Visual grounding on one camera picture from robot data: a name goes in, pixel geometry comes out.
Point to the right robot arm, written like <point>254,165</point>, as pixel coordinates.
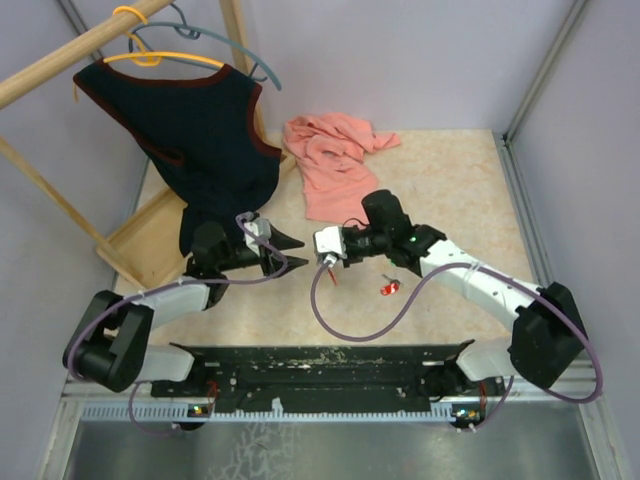
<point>544,323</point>

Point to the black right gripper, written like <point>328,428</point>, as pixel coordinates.
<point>349,260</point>

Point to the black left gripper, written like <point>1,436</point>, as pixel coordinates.
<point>283,241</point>

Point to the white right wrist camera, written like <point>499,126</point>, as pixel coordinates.
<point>329,246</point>

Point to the yellow clothes hanger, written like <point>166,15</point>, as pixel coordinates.
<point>144,57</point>

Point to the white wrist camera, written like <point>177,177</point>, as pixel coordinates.
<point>257,232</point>
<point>329,246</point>

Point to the red key tag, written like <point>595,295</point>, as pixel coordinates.
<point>390,288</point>

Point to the wooden clothes rack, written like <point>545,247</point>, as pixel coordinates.
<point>80,202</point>

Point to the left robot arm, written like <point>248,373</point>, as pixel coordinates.
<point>110,344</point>

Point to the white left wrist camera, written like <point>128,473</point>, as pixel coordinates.
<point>257,232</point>

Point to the pink cloth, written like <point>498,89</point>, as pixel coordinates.
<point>330,152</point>

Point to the dark navy vest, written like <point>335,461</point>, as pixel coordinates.
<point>200,136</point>

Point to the grey-blue clothes hanger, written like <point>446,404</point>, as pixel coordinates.
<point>234,37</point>

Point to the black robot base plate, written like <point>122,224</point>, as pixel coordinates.
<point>326,379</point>

